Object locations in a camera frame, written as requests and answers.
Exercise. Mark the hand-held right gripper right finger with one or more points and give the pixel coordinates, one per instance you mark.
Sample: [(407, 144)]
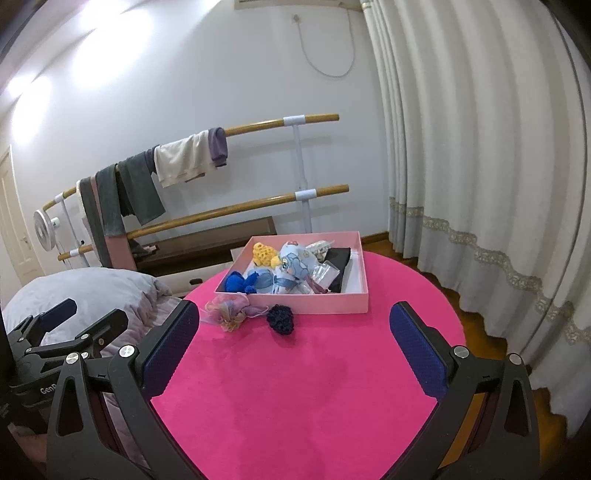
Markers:
[(415, 346)]

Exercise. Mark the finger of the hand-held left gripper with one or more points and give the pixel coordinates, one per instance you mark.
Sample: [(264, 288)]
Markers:
[(106, 325), (55, 314)]

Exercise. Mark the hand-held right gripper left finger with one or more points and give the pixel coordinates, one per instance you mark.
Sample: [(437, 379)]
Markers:
[(171, 346)]

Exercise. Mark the blue crochet piece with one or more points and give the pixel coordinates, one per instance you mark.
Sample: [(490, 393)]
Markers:
[(235, 282)]

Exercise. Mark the pink box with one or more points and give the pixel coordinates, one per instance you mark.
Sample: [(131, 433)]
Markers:
[(323, 304)]

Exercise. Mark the black leather pouch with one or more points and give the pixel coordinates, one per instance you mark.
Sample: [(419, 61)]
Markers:
[(339, 267)]

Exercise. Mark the clear plastic bag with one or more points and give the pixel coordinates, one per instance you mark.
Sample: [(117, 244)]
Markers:
[(323, 277)]

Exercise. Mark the light blue plush toy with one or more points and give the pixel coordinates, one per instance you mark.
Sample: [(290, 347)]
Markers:
[(293, 265)]

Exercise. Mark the pastel organza scrunchie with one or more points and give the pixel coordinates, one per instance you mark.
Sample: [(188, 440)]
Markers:
[(231, 314)]

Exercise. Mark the pair of slippers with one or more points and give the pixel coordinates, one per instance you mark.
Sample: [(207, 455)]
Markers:
[(143, 249)]

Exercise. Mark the white fan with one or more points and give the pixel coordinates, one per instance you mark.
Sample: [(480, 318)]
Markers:
[(45, 228)]

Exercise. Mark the white door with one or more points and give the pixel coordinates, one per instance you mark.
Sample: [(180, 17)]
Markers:
[(16, 230)]

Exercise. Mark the pink and taupe garment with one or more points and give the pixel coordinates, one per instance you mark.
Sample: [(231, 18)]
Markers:
[(97, 230)]

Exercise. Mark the dark wooden bench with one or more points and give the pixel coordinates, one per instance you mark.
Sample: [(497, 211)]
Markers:
[(203, 242)]

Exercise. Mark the navy crochet piece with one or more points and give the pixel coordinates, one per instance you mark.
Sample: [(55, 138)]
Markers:
[(280, 319)]

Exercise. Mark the grey green garment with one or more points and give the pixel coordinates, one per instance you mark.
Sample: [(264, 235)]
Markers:
[(111, 207)]

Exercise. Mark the round pink table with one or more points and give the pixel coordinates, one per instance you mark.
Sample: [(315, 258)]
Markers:
[(300, 392)]

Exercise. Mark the yellow crochet toy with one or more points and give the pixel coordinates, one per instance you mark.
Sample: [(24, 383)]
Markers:
[(263, 254)]

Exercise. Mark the wooden ballet barre rack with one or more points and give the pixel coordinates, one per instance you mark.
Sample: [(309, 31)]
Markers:
[(207, 217)]

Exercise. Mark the dark grey garment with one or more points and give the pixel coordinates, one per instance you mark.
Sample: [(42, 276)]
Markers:
[(141, 189)]

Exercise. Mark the cream garment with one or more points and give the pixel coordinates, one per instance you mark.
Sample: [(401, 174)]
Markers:
[(182, 159)]

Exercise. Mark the white curtain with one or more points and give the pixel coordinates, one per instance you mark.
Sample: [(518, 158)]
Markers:
[(485, 161)]

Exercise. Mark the purple garment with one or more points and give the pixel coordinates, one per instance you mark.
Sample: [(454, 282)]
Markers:
[(218, 147)]

